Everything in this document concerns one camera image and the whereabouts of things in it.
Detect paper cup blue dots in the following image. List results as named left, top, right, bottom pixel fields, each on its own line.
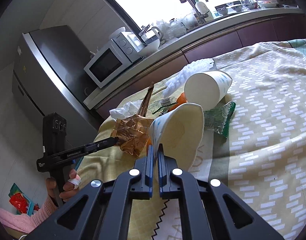
left=149, top=103, right=204, bottom=171

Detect pink sleeve forearm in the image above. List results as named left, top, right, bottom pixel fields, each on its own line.
left=0, top=196, right=58, bottom=233

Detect kitchen counter with cabinets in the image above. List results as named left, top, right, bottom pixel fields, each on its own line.
left=84, top=8, right=306, bottom=118

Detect left hand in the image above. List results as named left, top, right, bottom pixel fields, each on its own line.
left=46, top=169, right=80, bottom=206

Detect brown foil wrapper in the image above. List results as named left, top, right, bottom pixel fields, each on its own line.
left=111, top=114, right=154, bottom=158

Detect red snack bag on floor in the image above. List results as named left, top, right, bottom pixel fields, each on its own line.
left=8, top=183, right=40, bottom=216

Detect white crumpled tissue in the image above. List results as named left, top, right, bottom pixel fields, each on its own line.
left=110, top=100, right=142, bottom=120

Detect silver refrigerator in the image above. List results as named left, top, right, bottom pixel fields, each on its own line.
left=12, top=25, right=103, bottom=147

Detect green clear snack wrapper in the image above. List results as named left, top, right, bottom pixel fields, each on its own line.
left=204, top=101, right=236, bottom=138

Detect orange peel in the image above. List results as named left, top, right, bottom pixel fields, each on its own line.
left=169, top=92, right=188, bottom=112

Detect yellow patterned tablecloth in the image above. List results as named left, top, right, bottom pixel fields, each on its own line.
left=78, top=39, right=306, bottom=239

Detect white microwave oven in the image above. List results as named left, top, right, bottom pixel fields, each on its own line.
left=84, top=31, right=145, bottom=88

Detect white bowl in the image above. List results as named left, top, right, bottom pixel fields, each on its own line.
left=138, top=39, right=160, bottom=57

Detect bowl on microwave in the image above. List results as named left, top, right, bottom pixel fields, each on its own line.
left=109, top=27, right=126, bottom=39

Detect electric kettle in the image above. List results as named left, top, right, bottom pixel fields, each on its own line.
left=139, top=24, right=164, bottom=45

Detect white soap bottle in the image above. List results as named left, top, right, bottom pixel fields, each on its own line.
left=195, top=0, right=214, bottom=22

